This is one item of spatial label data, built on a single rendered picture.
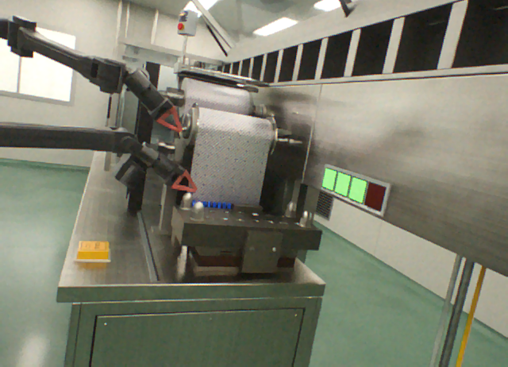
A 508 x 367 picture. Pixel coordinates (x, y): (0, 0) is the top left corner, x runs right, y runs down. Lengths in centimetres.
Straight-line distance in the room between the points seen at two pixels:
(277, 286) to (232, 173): 36
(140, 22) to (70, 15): 103
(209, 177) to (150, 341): 46
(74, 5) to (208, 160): 581
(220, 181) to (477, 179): 69
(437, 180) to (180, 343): 68
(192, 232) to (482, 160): 63
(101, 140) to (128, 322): 44
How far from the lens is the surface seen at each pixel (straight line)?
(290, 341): 111
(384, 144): 85
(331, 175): 98
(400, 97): 85
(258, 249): 97
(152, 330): 95
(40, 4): 679
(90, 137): 99
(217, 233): 94
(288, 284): 101
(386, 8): 98
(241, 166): 112
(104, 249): 100
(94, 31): 668
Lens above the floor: 130
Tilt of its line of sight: 8 degrees down
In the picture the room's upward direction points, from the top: 10 degrees clockwise
